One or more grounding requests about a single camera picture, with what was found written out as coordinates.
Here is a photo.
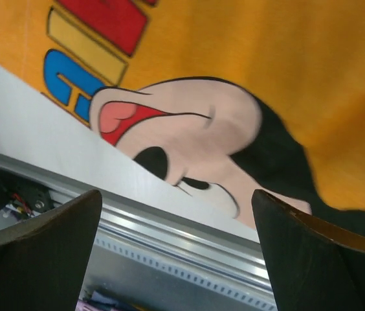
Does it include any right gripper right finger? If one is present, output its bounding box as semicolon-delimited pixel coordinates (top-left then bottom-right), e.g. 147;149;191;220
251;190;365;310

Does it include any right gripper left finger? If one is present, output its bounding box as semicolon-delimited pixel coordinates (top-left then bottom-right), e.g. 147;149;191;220
0;190;102;310

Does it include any orange cartoon mouse cloth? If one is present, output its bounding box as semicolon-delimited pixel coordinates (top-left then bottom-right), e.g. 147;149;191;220
0;1;365;240

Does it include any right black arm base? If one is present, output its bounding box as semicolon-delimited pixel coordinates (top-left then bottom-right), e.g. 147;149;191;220
0;169;54;220

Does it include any aluminium mounting rail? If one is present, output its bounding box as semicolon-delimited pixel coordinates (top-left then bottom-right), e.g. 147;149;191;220
0;154;271;290

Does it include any perforated metal cable strip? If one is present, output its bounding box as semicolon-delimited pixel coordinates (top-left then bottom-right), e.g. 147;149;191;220
94;236;277;310

